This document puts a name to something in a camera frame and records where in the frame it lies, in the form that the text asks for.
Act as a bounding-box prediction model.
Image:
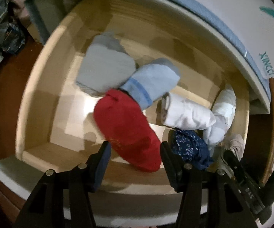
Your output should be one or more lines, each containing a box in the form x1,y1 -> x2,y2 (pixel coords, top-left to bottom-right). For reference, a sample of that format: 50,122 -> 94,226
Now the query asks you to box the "wooden top drawer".
0,0 -> 249,227

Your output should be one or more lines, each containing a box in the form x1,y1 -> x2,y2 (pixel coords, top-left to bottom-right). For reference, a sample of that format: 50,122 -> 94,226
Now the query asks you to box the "navy floral lace underwear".
171,129 -> 214,170

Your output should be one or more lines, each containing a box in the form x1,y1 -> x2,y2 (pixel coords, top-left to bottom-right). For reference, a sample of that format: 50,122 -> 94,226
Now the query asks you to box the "dark blue patterned bag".
0,22 -> 26,56

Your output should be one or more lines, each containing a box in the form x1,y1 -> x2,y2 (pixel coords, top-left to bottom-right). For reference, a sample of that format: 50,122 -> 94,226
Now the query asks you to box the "white pink floral underwear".
225,134 -> 245,161

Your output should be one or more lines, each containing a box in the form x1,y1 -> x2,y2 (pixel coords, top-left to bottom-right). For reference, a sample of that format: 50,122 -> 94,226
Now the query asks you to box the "grey underwear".
75,32 -> 136,97

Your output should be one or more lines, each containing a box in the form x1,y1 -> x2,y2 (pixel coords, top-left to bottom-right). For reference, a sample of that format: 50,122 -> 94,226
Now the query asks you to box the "pale white garment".
202,84 -> 236,157

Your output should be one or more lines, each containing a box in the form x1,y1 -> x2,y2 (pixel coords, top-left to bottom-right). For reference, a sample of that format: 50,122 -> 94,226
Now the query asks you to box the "white rolled underwear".
161,93 -> 216,130

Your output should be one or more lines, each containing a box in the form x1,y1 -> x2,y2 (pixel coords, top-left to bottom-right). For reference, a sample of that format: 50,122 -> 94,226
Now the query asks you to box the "white XINCCI shoe box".
196,0 -> 274,78

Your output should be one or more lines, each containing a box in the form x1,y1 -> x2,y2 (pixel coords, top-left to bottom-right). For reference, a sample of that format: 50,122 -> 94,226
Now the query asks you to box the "light blue underwear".
119,58 -> 180,111

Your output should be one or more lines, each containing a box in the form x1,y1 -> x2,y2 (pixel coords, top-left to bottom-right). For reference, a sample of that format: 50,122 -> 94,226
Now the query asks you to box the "red underwear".
93,89 -> 162,172

